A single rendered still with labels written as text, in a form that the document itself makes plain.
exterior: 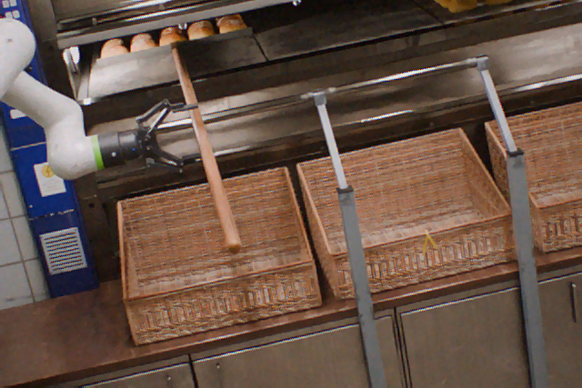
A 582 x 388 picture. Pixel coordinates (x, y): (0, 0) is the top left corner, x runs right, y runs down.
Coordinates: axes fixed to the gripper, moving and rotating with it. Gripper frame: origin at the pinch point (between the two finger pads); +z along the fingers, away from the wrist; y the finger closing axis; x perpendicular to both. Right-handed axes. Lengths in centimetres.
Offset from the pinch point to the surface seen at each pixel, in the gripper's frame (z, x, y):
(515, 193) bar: 81, 7, 35
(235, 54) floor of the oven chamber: 19, -78, 1
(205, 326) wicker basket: -10, -6, 60
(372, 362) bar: 34, 6, 77
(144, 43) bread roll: -10, -102, -4
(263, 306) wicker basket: 8, -6, 58
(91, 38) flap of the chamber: -24, -41, -22
